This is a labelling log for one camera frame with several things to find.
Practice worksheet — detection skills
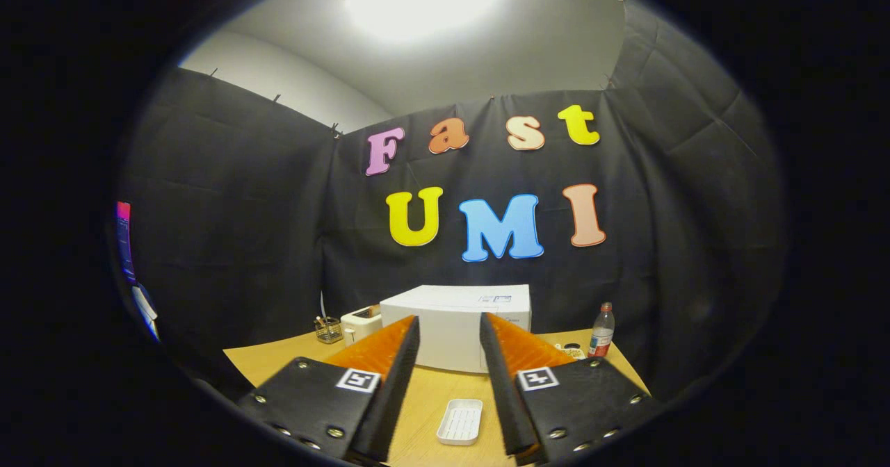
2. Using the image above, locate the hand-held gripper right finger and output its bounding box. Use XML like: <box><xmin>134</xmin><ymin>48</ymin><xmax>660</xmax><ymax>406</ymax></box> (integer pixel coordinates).
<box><xmin>479</xmin><ymin>312</ymin><xmax>661</xmax><ymax>464</ymax></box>

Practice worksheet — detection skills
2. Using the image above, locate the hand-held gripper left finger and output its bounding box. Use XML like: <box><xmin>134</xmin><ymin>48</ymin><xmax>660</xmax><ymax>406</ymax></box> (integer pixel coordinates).
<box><xmin>236</xmin><ymin>316</ymin><xmax>421</xmax><ymax>464</ymax></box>

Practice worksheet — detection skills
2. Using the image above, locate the white toaster oven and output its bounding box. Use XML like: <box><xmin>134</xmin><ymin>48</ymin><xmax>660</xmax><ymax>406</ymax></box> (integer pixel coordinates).
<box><xmin>380</xmin><ymin>284</ymin><xmax>532</xmax><ymax>375</ymax></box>

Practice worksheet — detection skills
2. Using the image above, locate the white bread toaster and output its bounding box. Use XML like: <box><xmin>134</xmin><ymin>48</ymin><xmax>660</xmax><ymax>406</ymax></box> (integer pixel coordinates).
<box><xmin>340</xmin><ymin>305</ymin><xmax>383</xmax><ymax>347</ymax></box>

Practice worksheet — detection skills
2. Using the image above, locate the small white ribbed tray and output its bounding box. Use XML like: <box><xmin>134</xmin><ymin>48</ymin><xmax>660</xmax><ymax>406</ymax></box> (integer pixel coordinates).
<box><xmin>436</xmin><ymin>398</ymin><xmax>484</xmax><ymax>446</ymax></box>

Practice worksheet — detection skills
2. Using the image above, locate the clear plastic water bottle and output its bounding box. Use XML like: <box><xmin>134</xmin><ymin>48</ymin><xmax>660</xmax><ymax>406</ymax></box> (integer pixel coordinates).
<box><xmin>588</xmin><ymin>302</ymin><xmax>616</xmax><ymax>359</ymax></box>

